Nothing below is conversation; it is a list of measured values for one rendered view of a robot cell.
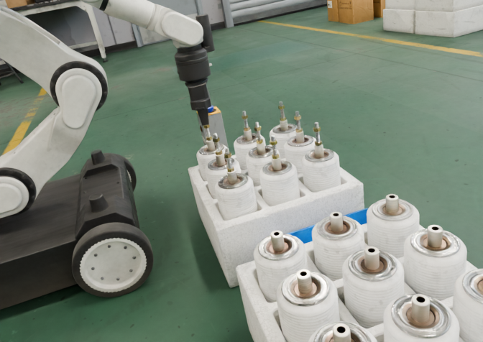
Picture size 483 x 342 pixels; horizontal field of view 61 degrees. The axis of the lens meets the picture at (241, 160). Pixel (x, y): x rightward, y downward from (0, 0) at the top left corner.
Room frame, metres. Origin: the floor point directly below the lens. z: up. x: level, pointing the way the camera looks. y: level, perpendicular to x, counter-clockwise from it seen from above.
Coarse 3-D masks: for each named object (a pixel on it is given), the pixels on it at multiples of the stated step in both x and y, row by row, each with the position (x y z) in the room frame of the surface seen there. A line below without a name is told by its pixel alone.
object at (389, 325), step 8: (392, 304) 0.43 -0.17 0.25; (384, 312) 0.43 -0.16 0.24; (384, 320) 0.41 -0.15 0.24; (392, 320) 0.41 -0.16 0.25; (456, 320) 0.39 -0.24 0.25; (384, 328) 0.42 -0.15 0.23; (392, 328) 0.39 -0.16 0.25; (456, 328) 0.38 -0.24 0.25; (384, 336) 0.42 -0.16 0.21; (392, 336) 0.39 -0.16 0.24; (400, 336) 0.38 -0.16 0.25; (408, 336) 0.38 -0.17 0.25; (440, 336) 0.37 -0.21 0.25; (448, 336) 0.37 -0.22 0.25; (456, 336) 0.37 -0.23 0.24
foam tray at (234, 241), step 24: (192, 168) 1.18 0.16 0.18; (336, 192) 0.88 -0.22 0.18; (360, 192) 0.89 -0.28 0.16; (216, 216) 0.87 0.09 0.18; (264, 216) 0.84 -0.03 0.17; (288, 216) 0.85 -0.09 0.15; (312, 216) 0.86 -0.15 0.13; (216, 240) 0.85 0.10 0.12; (240, 240) 0.82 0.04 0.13; (240, 264) 0.82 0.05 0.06
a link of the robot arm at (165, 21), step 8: (160, 8) 1.08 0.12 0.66; (168, 8) 1.07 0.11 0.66; (152, 16) 1.08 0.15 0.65; (160, 16) 1.07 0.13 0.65; (168, 16) 1.06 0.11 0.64; (176, 16) 1.07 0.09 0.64; (184, 16) 1.08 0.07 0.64; (152, 24) 1.07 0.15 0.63; (160, 24) 1.06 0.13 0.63; (168, 24) 1.06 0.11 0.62; (176, 24) 1.07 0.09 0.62; (184, 24) 1.07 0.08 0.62; (192, 24) 1.08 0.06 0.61; (200, 24) 1.09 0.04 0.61; (160, 32) 1.06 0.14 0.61; (168, 32) 1.06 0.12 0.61; (176, 32) 1.07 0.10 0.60; (184, 32) 1.07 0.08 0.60; (192, 32) 1.08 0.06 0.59; (200, 32) 1.09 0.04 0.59; (176, 40) 1.07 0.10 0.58; (184, 40) 1.07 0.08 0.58; (192, 40) 1.08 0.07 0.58; (200, 40) 1.09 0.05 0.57
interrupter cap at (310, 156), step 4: (308, 152) 0.98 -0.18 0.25; (312, 152) 0.97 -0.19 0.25; (324, 152) 0.96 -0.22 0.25; (328, 152) 0.96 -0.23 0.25; (332, 152) 0.95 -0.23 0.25; (308, 156) 0.96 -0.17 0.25; (312, 156) 0.96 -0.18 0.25; (324, 156) 0.95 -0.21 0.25; (328, 156) 0.93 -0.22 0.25; (332, 156) 0.93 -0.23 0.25; (308, 160) 0.94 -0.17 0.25; (312, 160) 0.93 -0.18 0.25; (316, 160) 0.92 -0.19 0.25; (320, 160) 0.92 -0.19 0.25; (324, 160) 0.92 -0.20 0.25
